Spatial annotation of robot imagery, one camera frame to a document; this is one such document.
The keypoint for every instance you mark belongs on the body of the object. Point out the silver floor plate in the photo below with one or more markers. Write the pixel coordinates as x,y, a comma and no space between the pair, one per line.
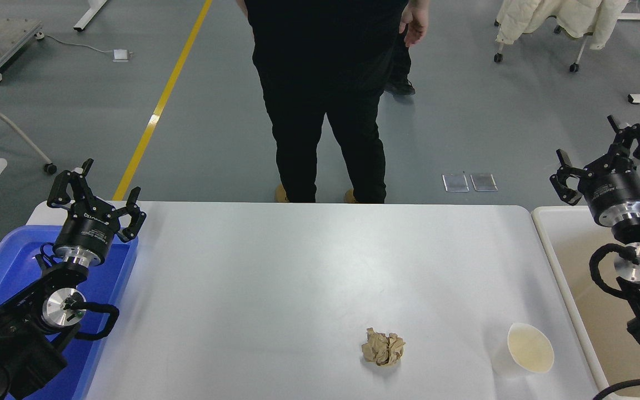
455,183
484,182

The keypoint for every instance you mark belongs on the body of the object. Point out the white power adapter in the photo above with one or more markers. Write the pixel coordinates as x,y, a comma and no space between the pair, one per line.
121,55

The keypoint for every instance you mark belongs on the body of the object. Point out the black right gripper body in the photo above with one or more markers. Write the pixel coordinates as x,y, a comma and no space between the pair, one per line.
614,186

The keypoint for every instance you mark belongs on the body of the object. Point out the white wheeled chair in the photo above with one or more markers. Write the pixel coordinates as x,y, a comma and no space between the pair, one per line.
580,53

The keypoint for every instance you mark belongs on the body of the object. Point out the large pale bin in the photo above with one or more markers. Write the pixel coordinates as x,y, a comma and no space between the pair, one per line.
575,266

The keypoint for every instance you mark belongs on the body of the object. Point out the person's left hand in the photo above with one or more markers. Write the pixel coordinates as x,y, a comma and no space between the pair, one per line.
414,22

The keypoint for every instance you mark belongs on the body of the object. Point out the grey wheeled platform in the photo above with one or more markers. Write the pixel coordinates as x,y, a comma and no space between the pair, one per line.
9,36

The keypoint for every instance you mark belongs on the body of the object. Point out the white table foot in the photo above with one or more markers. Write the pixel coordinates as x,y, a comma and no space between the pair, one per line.
91,14

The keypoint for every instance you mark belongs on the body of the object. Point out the tan paper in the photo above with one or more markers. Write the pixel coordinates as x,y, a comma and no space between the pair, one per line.
383,347

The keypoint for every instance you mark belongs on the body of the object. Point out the person in black shoes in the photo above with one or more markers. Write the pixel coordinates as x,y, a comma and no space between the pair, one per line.
401,86

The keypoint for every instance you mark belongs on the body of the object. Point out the person in tan boots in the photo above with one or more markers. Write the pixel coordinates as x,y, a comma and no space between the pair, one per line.
320,83

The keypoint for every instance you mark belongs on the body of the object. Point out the white paper cup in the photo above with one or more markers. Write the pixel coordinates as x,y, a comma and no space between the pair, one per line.
528,347

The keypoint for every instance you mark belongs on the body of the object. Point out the cream coat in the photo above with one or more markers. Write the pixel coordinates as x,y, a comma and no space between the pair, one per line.
553,14

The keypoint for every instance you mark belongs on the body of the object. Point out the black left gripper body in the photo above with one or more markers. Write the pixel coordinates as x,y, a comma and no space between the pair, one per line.
86,230

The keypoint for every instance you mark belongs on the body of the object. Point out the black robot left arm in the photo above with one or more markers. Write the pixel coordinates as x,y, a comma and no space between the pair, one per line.
20,344

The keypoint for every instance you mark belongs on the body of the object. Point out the blue plastic tray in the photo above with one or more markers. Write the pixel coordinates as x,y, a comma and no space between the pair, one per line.
9,261

